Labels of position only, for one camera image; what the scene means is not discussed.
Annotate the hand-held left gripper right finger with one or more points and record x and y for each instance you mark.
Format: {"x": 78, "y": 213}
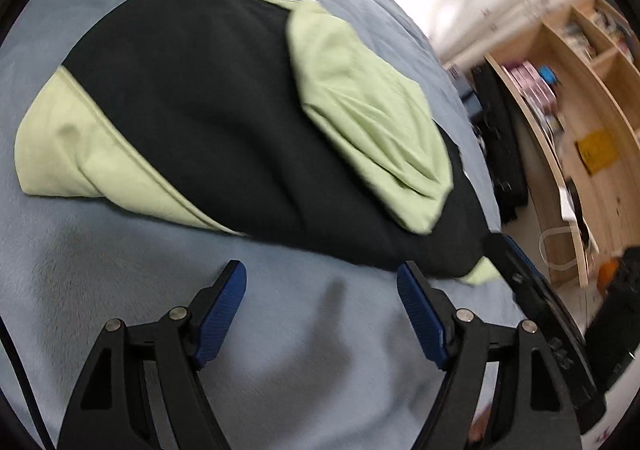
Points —
{"x": 419, "y": 312}

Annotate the black bag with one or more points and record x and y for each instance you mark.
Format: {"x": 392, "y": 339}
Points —
{"x": 502, "y": 140}

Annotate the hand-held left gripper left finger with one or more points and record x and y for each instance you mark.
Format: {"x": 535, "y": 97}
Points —
{"x": 226, "y": 310}

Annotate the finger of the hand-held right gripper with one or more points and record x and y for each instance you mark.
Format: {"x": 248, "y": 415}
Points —
{"x": 520, "y": 260}

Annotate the pink boxes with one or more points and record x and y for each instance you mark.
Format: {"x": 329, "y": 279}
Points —
{"x": 532, "y": 88}

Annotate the wooden bookshelf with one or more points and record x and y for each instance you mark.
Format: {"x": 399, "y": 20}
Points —
{"x": 605, "y": 95}

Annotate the green and black jacket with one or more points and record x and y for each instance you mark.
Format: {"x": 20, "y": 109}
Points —
{"x": 210, "y": 130}

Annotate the bed with blue sheet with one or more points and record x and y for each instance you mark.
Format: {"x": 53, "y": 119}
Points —
{"x": 125, "y": 270}

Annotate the yellow paper sheet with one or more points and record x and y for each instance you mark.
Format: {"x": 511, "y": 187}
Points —
{"x": 597, "y": 150}

